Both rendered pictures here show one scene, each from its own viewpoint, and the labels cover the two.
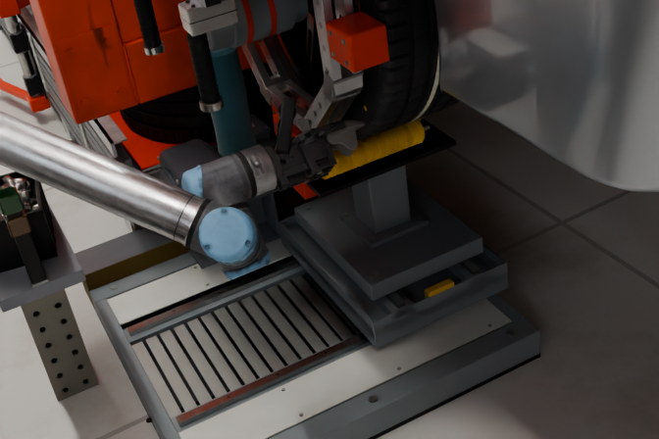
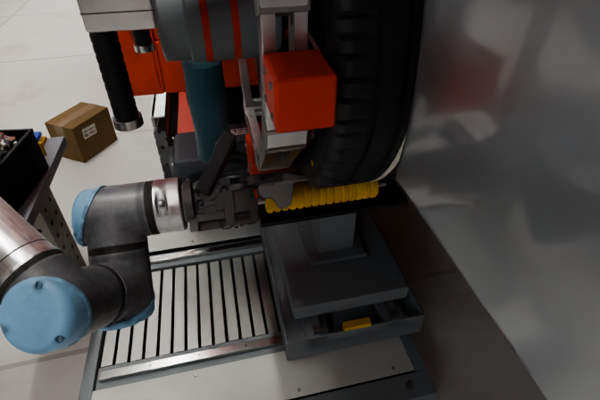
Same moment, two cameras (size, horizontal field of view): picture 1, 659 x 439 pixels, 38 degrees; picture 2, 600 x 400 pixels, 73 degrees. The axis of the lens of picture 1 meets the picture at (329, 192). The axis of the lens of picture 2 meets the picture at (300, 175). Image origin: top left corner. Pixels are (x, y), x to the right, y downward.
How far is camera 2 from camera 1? 118 cm
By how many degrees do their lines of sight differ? 10
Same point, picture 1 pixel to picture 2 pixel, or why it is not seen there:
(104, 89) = (134, 75)
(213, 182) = (100, 214)
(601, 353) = not seen: outside the picture
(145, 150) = (188, 125)
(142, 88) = (169, 81)
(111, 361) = not seen: hidden behind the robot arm
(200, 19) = (96, 10)
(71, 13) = not seen: hidden behind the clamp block
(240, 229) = (53, 319)
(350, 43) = (276, 91)
